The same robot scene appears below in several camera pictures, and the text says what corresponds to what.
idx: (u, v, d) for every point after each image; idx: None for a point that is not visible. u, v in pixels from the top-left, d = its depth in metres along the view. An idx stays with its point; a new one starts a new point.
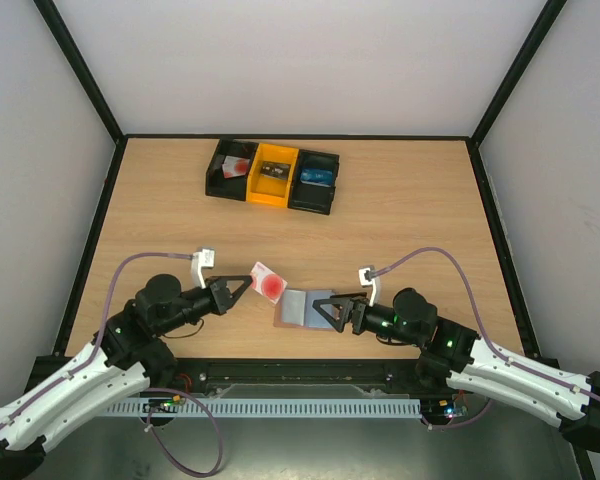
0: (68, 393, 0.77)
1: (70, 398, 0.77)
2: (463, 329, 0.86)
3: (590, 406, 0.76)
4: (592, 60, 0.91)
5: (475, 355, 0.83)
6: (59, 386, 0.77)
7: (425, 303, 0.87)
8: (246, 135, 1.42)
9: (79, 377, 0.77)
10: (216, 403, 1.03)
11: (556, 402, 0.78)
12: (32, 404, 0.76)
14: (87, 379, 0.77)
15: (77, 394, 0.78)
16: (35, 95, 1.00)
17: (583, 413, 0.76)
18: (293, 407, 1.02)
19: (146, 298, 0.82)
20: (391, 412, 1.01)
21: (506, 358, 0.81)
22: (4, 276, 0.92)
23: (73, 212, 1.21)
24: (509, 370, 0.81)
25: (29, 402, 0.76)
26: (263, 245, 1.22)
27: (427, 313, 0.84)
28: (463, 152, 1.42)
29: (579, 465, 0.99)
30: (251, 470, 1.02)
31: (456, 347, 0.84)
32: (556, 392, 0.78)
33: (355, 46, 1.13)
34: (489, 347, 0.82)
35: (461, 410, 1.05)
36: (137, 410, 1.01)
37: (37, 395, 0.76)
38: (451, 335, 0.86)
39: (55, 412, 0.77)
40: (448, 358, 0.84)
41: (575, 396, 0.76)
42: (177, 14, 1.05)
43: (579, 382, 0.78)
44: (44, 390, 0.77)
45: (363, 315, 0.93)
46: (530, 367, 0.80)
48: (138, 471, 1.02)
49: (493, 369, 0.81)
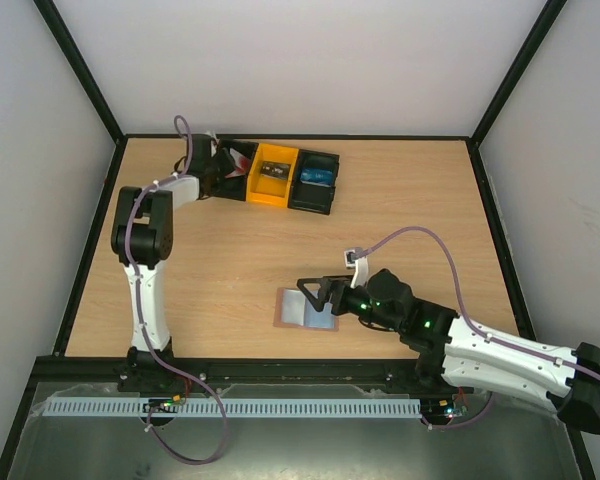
0: (182, 185, 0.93)
1: (184, 191, 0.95)
2: (443, 309, 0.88)
3: (576, 380, 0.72)
4: (592, 58, 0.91)
5: (454, 333, 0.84)
6: (178, 179, 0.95)
7: (398, 283, 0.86)
8: (246, 135, 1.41)
9: (185, 180, 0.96)
10: (236, 403, 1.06)
11: (542, 378, 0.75)
12: (167, 185, 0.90)
14: (190, 181, 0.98)
15: (184, 190, 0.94)
16: (34, 92, 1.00)
17: (569, 387, 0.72)
18: (292, 407, 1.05)
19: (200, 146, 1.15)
20: (391, 412, 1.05)
21: (485, 335, 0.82)
22: (5, 275, 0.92)
23: (74, 212, 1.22)
24: (488, 347, 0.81)
25: (163, 184, 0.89)
26: (263, 245, 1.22)
27: (400, 292, 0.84)
28: (462, 151, 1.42)
29: (579, 464, 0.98)
30: (250, 470, 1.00)
31: (434, 328, 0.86)
32: (539, 366, 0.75)
33: (352, 45, 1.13)
34: (468, 325, 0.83)
35: (461, 410, 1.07)
36: (137, 410, 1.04)
37: (164, 183, 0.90)
38: (431, 315, 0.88)
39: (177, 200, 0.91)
40: (427, 339, 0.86)
41: (559, 369, 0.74)
42: (178, 14, 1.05)
43: (564, 355, 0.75)
44: (167, 182, 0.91)
45: (343, 296, 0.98)
46: (510, 343, 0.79)
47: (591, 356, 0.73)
48: (138, 471, 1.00)
49: (472, 347, 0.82)
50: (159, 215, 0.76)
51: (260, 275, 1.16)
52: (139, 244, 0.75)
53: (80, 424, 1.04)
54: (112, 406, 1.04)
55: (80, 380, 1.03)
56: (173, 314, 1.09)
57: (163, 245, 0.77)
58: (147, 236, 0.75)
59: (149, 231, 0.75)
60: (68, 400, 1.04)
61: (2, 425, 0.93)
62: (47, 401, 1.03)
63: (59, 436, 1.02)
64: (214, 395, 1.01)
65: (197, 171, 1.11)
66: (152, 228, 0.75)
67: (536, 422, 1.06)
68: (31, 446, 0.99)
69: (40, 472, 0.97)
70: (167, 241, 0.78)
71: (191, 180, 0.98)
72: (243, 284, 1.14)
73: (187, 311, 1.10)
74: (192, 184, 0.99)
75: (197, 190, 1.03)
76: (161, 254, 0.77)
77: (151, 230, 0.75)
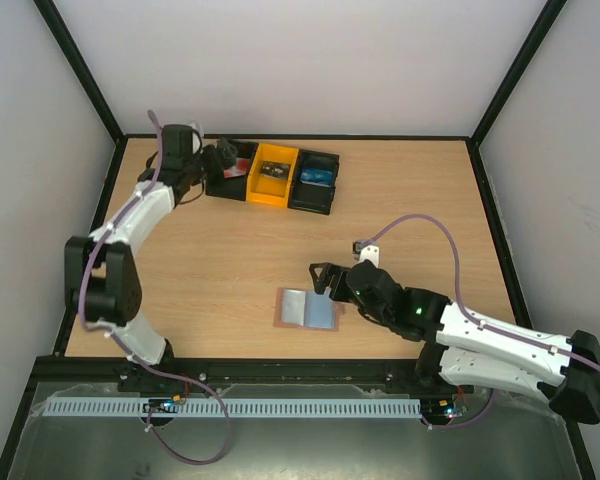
0: (150, 208, 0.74)
1: (152, 212, 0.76)
2: (434, 294, 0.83)
3: (570, 368, 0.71)
4: (592, 57, 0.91)
5: (445, 320, 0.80)
6: (144, 199, 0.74)
7: (377, 269, 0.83)
8: (246, 135, 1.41)
9: (151, 196, 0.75)
10: (236, 403, 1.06)
11: (536, 366, 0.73)
12: (126, 216, 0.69)
14: (158, 196, 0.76)
15: (151, 213, 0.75)
16: (34, 88, 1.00)
17: (563, 375, 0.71)
18: (292, 407, 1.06)
19: (174, 139, 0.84)
20: (390, 412, 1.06)
21: (478, 322, 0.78)
22: (4, 274, 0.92)
23: (74, 212, 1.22)
24: (481, 334, 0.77)
25: (120, 216, 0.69)
26: (263, 245, 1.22)
27: (378, 277, 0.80)
28: (462, 151, 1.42)
29: (579, 465, 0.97)
30: (250, 470, 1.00)
31: (425, 314, 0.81)
32: (533, 355, 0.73)
33: (352, 45, 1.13)
34: (460, 311, 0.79)
35: (461, 410, 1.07)
36: (137, 410, 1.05)
37: (122, 211, 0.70)
38: (421, 302, 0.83)
39: (141, 231, 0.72)
40: (418, 328, 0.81)
41: (554, 358, 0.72)
42: (177, 13, 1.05)
43: (559, 342, 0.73)
44: (127, 207, 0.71)
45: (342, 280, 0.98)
46: (504, 331, 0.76)
47: (586, 344, 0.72)
48: (138, 471, 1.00)
49: (465, 334, 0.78)
50: (116, 279, 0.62)
51: (259, 275, 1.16)
52: (97, 308, 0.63)
53: (79, 424, 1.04)
54: (111, 406, 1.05)
55: (81, 380, 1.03)
56: (172, 313, 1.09)
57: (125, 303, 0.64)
58: (108, 294, 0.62)
59: (109, 294, 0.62)
60: (68, 400, 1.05)
61: (3, 424, 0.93)
62: (47, 401, 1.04)
63: (59, 435, 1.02)
64: (214, 395, 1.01)
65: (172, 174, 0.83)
66: (111, 293, 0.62)
67: (537, 422, 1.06)
68: (31, 446, 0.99)
69: (41, 472, 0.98)
70: (130, 297, 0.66)
71: (160, 193, 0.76)
72: (243, 285, 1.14)
73: (187, 311, 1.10)
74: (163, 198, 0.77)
75: (170, 200, 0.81)
76: (124, 314, 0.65)
77: (110, 297, 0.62)
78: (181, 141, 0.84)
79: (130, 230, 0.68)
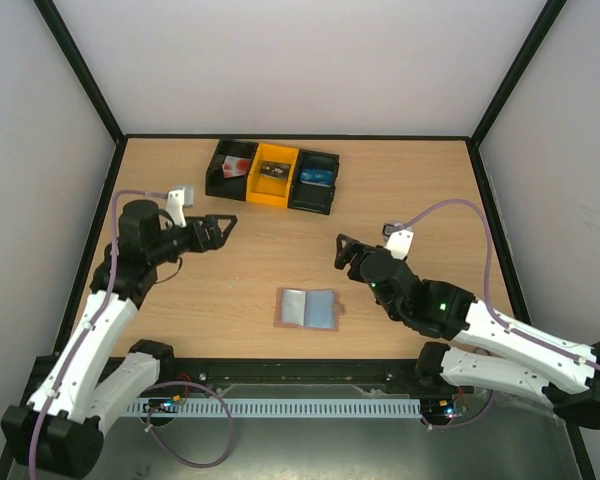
0: (102, 339, 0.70)
1: (107, 337, 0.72)
2: (458, 290, 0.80)
3: (594, 380, 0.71)
4: (593, 57, 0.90)
5: (471, 320, 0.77)
6: (95, 332, 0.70)
7: (395, 261, 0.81)
8: (246, 135, 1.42)
9: (102, 322, 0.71)
10: (237, 403, 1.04)
11: (560, 375, 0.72)
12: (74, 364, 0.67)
14: (111, 321, 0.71)
15: (106, 343, 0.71)
16: (35, 88, 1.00)
17: (587, 387, 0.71)
18: (293, 407, 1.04)
19: (131, 230, 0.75)
20: (391, 412, 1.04)
21: (506, 324, 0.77)
22: (5, 275, 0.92)
23: (74, 212, 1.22)
24: (507, 338, 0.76)
25: (65, 367, 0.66)
26: (263, 245, 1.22)
27: (395, 269, 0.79)
28: (462, 151, 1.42)
29: (579, 464, 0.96)
30: (250, 470, 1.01)
31: (449, 309, 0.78)
32: (559, 363, 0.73)
33: (350, 45, 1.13)
34: (489, 311, 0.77)
35: (461, 410, 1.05)
36: (137, 410, 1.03)
37: (68, 358, 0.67)
38: (444, 297, 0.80)
39: (96, 367, 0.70)
40: (440, 322, 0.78)
41: (580, 368, 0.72)
42: (176, 13, 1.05)
43: (584, 353, 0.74)
44: (75, 348, 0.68)
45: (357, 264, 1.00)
46: (532, 337, 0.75)
47: None
48: (138, 471, 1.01)
49: (491, 336, 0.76)
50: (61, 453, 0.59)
51: (260, 275, 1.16)
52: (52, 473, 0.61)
53: None
54: None
55: None
56: (173, 314, 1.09)
57: (81, 461, 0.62)
58: (59, 460, 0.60)
59: (58, 463, 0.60)
60: None
61: None
62: None
63: None
64: (214, 395, 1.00)
65: (131, 274, 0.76)
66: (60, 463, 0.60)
67: (536, 423, 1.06)
68: None
69: None
70: (88, 453, 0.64)
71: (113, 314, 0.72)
72: (243, 285, 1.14)
73: (188, 311, 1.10)
74: (119, 319, 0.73)
75: (132, 306, 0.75)
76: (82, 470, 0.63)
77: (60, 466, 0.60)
78: (140, 233, 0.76)
79: (76, 384, 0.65)
